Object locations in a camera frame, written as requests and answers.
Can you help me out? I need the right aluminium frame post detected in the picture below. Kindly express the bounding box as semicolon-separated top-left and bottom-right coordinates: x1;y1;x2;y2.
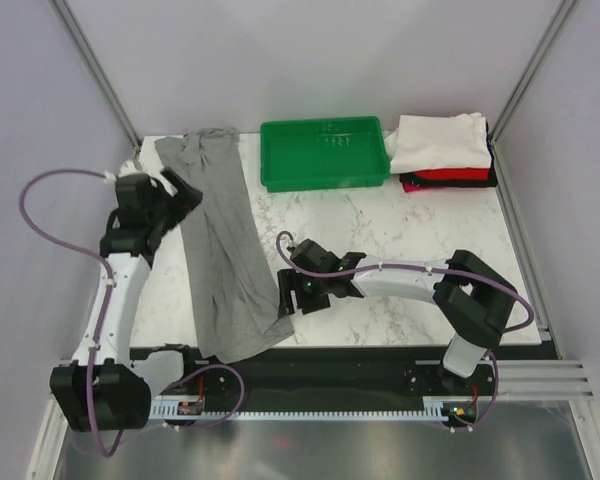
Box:
489;0;581;144

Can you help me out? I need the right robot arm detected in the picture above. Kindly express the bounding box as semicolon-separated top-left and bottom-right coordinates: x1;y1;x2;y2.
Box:
277;239;518;394

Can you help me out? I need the grey t-shirt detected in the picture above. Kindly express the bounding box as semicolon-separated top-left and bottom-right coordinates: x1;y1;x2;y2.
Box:
155;128;294;363

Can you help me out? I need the white slotted cable duct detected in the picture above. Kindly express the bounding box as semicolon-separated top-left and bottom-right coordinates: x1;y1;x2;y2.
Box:
149;396;449;422

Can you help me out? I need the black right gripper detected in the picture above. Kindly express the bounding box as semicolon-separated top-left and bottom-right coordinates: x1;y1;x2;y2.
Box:
277;267;331;318

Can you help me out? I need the pink folded t-shirt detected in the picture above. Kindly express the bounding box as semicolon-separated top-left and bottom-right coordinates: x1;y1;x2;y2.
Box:
401;182;431;193

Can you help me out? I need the aluminium frame post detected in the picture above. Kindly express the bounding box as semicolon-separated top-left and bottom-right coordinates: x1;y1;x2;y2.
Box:
49;0;143;155
489;0;581;144

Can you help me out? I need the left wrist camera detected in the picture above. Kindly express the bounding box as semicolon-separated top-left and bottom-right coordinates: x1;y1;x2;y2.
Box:
103;160;175;194

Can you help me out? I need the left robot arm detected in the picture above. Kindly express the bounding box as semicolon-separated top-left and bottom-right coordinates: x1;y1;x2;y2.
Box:
50;167;203;432

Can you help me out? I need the white folded t-shirt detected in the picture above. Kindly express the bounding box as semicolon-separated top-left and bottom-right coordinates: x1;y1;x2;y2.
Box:
385;112;491;174

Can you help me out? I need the black folded t-shirt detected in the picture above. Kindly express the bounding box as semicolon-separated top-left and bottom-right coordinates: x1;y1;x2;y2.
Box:
399;124;498;189

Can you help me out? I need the green plastic tray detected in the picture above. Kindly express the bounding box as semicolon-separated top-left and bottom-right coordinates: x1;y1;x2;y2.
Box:
260;116;390;193

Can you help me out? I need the left aluminium frame post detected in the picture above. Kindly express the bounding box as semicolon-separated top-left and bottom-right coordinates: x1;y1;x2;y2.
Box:
49;0;143;155

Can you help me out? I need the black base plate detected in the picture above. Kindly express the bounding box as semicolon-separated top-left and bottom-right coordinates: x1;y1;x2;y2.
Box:
166;347;495;412

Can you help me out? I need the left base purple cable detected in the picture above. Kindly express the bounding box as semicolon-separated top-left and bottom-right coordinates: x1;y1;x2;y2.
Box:
162;363;247;434

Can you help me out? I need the red folded t-shirt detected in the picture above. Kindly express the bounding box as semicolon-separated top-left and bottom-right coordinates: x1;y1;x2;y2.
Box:
414;168;490;181

